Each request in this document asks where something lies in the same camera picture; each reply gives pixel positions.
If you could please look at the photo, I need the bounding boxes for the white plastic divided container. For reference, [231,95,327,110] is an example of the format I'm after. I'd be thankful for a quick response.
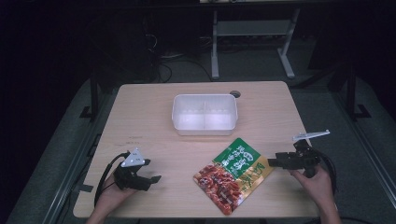
[171,93,239,137]

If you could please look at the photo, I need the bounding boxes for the black metal stand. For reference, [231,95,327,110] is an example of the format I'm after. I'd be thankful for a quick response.
[345,64,373,122]
[78,70,101,121]

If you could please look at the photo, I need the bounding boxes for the black floor cables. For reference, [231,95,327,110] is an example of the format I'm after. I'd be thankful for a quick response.
[142,31,217,84]

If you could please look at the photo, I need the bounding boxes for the person's right hand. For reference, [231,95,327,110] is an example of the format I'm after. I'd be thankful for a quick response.
[289,163,336,210]

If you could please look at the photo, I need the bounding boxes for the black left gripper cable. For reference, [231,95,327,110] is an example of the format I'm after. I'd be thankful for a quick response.
[93,151,131,208]

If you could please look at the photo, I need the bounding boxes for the green and red sauce packet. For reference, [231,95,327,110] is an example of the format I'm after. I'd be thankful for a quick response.
[192,137,276,217]

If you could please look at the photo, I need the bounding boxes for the white metal desk frame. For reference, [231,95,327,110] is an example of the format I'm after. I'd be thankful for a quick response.
[210,7,302,80]

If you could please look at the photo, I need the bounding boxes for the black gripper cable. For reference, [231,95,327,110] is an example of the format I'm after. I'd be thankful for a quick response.
[313,148,339,198]
[93,151,131,208]

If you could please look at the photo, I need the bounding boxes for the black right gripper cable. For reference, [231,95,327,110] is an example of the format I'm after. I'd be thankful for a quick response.
[313,148,339,198]

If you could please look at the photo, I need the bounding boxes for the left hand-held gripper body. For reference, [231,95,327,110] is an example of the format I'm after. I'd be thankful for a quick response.
[112,147,152,191]

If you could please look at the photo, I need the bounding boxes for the person's left hand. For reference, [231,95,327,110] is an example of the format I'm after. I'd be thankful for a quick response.
[92,174,138,217]

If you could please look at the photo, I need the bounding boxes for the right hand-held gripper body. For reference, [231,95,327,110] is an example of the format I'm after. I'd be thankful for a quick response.
[291,129,332,179]

